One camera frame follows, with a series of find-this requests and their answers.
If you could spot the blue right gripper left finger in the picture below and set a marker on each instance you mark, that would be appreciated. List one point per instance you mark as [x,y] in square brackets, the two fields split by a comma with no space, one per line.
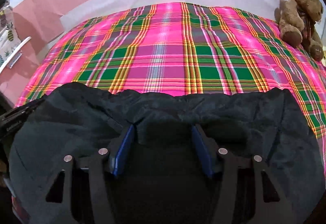
[120,149]

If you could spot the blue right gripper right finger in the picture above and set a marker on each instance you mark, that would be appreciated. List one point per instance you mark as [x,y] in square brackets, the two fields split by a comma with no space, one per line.
[202,152]

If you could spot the black puffer jacket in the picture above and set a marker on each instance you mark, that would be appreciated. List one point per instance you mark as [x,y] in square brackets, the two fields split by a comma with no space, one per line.
[266,162]

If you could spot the pineapple print fabric organizer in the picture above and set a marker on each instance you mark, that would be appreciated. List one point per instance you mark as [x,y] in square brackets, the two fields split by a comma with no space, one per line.
[10,44]

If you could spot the pink plaid bed sheet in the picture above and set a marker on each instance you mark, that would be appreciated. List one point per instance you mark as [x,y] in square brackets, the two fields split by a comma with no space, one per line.
[182,48]

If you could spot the brown teddy bear santa hat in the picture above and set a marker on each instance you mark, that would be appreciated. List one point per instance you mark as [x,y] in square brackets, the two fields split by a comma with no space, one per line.
[297,25]

